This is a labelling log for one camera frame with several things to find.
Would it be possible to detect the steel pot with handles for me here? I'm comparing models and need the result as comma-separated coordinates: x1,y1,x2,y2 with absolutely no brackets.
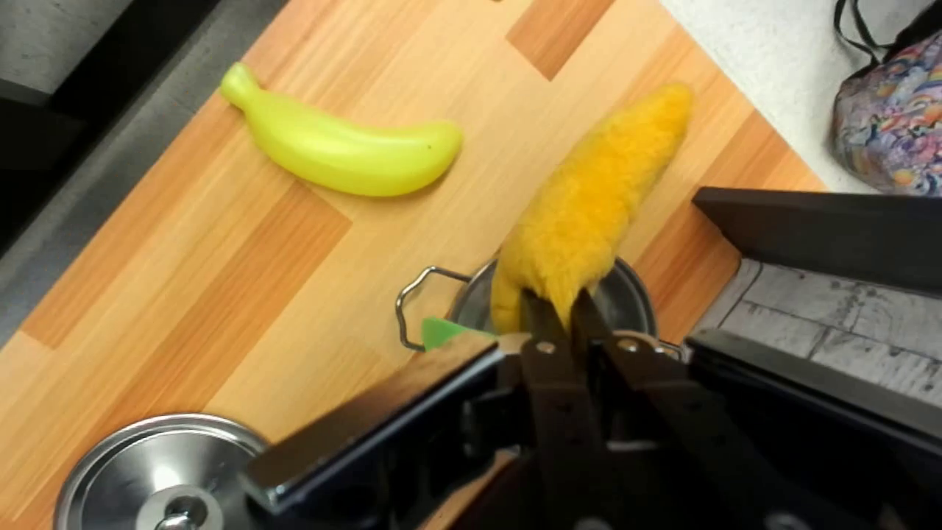
395,254,685,363

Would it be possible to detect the colourful patterned bag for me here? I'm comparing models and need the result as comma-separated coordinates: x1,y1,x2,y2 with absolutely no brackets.
830,0,942,198

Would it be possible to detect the steel pot lid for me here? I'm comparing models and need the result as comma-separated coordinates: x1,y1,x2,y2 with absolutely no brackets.
53,413,270,530

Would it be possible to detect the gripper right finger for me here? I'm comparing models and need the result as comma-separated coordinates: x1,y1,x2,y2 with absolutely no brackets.
570,289,858,530

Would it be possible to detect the carrot plush toy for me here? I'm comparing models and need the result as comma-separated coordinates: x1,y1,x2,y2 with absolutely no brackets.
421,81,696,353

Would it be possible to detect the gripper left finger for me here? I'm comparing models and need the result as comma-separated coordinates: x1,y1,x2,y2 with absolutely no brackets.
508,288,617,530

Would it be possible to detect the yellow toy banana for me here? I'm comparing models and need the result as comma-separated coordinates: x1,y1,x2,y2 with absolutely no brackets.
219,62,464,198

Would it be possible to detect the black framed tile panel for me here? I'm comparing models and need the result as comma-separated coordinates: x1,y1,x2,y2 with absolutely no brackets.
241,186,942,530

